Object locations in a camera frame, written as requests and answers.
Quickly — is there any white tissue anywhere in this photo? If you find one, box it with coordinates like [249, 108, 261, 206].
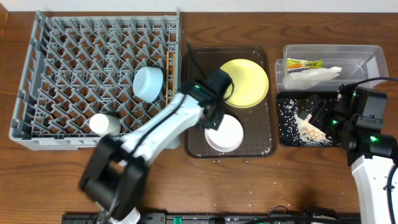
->
[282, 67, 342, 90]

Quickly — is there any yellow plate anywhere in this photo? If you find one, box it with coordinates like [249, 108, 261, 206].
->
[220, 59, 269, 108]

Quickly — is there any green snack wrapper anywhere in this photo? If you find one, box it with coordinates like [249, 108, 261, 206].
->
[287, 58, 324, 70]

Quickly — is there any white bowl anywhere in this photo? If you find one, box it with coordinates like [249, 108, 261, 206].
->
[205, 114, 244, 152]

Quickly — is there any light blue bowl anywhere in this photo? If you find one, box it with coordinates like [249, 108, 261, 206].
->
[132, 67, 164, 103]

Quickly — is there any white cup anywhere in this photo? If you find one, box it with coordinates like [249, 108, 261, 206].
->
[89, 113, 121, 136]

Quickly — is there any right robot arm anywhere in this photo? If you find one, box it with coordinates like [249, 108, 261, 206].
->
[298, 86, 397, 223]

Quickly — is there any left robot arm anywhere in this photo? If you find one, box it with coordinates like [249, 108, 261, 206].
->
[79, 69, 234, 223]

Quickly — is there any black waste tray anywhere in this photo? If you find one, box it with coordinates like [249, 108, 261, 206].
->
[276, 91, 340, 147]

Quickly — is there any rice and nutshell pile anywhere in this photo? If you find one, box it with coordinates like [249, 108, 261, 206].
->
[277, 98, 339, 147]

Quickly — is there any clear plastic bin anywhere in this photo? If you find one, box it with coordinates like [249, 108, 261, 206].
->
[275, 44, 389, 93]

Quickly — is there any dark brown serving tray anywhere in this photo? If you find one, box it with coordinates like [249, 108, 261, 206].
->
[182, 46, 277, 159]

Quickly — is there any grey dish rack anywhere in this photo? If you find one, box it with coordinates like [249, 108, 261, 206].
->
[9, 12, 182, 151]

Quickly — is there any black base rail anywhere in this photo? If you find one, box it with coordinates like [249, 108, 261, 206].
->
[61, 210, 361, 224]

